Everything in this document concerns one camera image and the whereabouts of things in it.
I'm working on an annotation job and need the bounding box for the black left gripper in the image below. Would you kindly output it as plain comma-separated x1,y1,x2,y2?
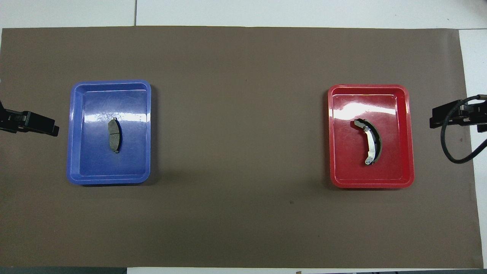
0,101,60,137

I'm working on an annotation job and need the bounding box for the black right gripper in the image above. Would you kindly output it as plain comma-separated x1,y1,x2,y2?
430,100,487,129

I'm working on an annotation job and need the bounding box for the grey brake pad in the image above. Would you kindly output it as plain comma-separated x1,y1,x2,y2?
108,118,122,154

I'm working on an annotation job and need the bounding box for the curved brake shoe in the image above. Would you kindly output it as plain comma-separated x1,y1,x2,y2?
353,118,382,166

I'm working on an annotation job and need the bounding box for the blue plastic tray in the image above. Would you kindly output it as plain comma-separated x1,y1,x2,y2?
67,80,152,186

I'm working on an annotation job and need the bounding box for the red plastic tray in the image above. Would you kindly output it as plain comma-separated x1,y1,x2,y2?
328,84,415,189

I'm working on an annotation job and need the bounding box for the brown table mat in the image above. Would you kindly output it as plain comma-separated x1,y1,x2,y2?
0,26,484,269

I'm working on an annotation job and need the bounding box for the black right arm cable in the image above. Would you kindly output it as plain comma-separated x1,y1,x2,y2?
440,94,487,164

